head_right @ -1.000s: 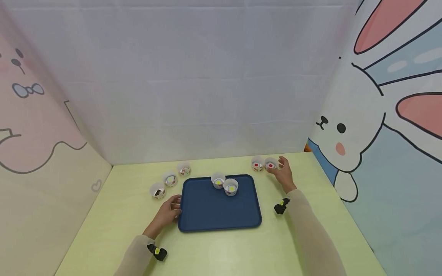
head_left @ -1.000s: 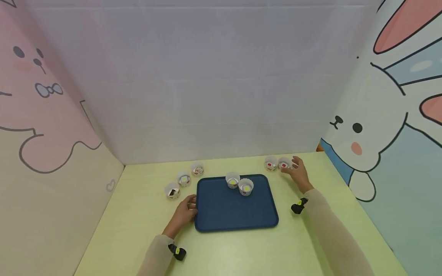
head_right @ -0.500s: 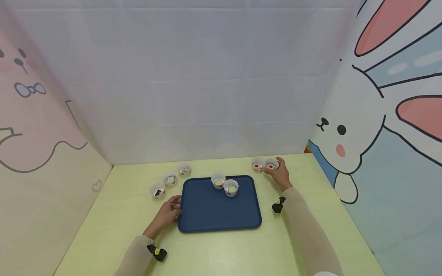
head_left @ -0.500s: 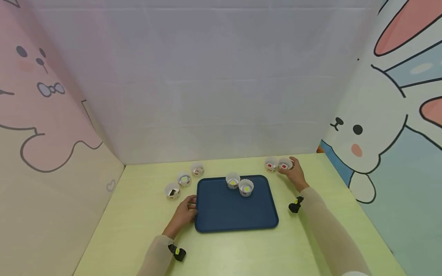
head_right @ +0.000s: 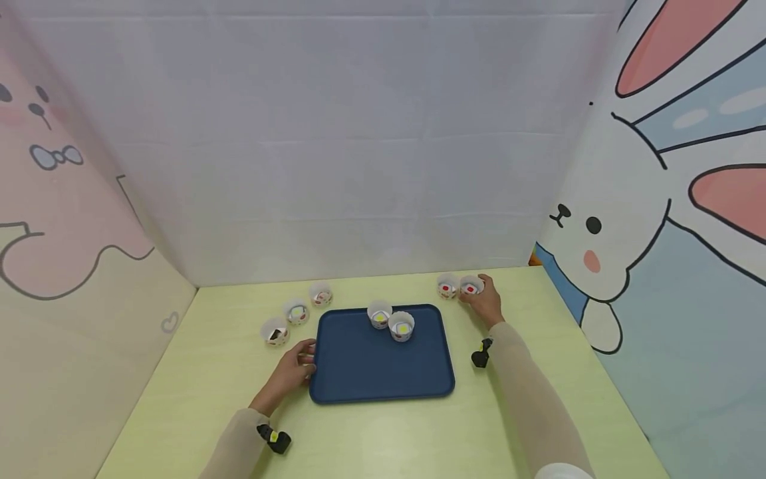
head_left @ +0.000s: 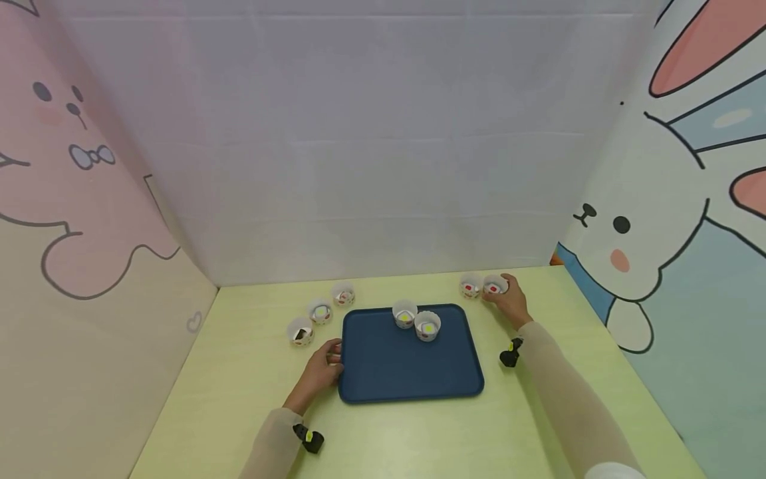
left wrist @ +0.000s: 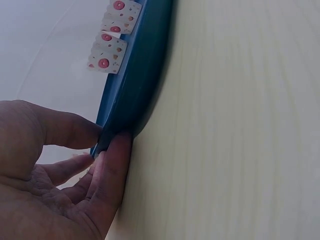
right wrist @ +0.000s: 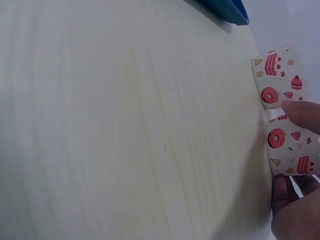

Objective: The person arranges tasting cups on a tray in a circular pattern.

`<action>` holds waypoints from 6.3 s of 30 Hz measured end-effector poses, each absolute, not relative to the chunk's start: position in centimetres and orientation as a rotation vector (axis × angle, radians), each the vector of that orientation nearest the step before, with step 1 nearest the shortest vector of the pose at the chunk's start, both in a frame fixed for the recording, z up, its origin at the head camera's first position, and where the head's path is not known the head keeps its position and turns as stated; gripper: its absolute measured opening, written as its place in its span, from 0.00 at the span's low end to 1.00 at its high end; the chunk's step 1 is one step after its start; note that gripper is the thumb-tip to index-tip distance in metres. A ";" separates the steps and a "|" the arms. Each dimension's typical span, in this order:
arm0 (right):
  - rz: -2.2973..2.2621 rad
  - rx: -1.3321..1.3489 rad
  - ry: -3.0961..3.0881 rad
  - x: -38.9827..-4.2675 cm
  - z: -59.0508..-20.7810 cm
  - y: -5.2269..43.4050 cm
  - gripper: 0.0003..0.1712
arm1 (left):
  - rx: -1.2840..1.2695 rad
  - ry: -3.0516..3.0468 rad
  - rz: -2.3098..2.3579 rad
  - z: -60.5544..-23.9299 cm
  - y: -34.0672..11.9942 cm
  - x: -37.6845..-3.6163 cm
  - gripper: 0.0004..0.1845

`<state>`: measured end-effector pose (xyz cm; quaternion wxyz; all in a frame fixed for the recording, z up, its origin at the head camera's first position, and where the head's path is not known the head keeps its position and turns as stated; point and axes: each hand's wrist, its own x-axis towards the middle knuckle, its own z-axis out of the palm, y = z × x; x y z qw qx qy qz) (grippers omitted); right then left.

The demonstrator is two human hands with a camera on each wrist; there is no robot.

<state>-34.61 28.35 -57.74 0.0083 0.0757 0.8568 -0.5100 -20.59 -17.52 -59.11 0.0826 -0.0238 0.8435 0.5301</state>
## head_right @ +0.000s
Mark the person's right hand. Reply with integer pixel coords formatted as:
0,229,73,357
459,273,506,329

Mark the blue plastic tray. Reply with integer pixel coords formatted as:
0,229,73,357
309,304,456,405

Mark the black wrist band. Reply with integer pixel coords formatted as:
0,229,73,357
257,423,293,456
470,337,495,369

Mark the white cup with brown piece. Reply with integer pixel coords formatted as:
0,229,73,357
261,317,291,347

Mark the person's right forearm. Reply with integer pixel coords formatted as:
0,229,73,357
487,321,597,479

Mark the white cup with green piece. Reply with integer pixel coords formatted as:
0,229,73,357
283,299,311,327

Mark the white cup with yellow piece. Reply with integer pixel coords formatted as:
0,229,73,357
366,300,394,330
388,311,416,343

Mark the person's left hand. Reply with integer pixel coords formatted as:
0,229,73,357
249,338,318,417

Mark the person's left forearm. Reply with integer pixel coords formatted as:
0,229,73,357
199,399,271,479

